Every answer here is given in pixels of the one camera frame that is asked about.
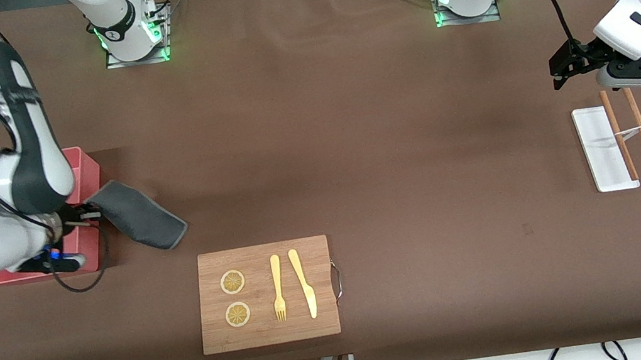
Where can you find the lemon slice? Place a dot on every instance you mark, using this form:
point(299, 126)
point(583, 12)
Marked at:
point(233, 282)
point(238, 314)

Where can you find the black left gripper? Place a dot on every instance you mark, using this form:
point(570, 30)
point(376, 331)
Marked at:
point(582, 54)

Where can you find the white rubber band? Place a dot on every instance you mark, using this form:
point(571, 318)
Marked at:
point(631, 130)

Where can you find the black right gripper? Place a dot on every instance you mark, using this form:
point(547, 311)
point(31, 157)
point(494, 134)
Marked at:
point(70, 215)

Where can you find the yellow knife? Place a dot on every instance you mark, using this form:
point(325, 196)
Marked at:
point(310, 299)

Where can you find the brown table cover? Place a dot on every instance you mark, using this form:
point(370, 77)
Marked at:
point(501, 280)

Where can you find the white rectangular tray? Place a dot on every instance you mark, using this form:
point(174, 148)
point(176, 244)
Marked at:
point(601, 163)

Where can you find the yellow fork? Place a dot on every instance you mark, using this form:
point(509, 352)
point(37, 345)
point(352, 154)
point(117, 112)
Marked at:
point(275, 269)

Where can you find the wooden cutting board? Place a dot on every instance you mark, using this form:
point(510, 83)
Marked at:
point(212, 266)

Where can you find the pink plastic bin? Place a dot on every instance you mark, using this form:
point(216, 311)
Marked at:
point(87, 173)

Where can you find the grey cloth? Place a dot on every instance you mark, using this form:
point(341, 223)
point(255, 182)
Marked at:
point(138, 216)

